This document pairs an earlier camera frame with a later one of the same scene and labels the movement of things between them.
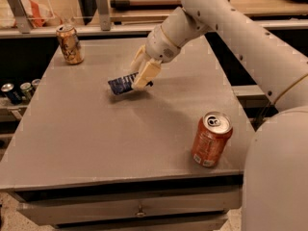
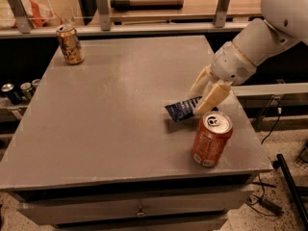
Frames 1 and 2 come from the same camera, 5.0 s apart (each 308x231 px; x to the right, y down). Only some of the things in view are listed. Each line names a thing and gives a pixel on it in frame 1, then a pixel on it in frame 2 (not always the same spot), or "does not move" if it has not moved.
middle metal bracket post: (103, 7) does not move
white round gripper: (160, 47) -> (230, 64)
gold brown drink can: (69, 44) does not move
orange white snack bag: (39, 14) does not move
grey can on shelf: (35, 83) does not move
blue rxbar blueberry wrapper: (123, 85) -> (183, 110)
